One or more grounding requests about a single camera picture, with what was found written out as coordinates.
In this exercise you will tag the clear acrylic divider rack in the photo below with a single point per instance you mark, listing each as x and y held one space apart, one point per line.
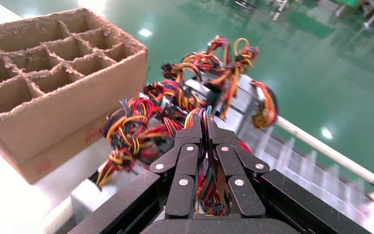
303 168

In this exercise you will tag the brown cardboard divider box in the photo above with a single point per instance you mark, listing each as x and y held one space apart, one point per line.
61 113

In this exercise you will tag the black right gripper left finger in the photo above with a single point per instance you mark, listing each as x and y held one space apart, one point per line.
183 168

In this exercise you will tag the white metal pipe rail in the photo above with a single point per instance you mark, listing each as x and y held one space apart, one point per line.
329 151

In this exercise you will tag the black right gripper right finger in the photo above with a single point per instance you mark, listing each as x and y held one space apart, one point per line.
235 168

